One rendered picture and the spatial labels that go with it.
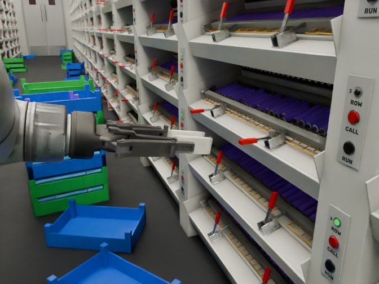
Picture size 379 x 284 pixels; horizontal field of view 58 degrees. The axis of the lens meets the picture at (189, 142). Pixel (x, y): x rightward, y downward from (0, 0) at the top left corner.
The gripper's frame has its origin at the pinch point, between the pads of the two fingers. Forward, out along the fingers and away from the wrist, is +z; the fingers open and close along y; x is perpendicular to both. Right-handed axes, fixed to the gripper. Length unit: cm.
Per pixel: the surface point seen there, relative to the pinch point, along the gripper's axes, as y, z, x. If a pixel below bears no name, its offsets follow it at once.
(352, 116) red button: 20.1, 14.0, 10.8
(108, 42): -255, 16, 8
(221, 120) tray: -22.9, 17.4, -0.6
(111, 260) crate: -37, -4, -51
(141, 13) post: -116, 13, 27
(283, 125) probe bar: -2.1, 20.5, 4.1
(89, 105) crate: -82, -10, -12
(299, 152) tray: 5.5, 19.6, 0.8
